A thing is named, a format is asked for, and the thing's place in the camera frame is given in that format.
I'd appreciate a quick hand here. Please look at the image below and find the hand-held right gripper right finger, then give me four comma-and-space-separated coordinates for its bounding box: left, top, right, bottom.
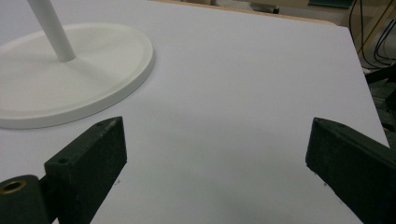
304, 117, 396, 224

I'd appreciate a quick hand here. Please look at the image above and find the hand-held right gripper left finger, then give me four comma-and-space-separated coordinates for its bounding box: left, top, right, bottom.
44, 116, 128, 224

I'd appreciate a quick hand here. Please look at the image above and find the white round stand with pole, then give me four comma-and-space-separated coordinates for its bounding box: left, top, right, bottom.
0, 0, 155, 130

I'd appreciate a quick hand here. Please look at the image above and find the black metal stand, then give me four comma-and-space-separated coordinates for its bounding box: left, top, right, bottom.
364, 63, 396, 110

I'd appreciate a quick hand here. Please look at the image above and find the black cable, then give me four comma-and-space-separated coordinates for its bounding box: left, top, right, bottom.
373, 19, 396, 66
348, 0, 396, 70

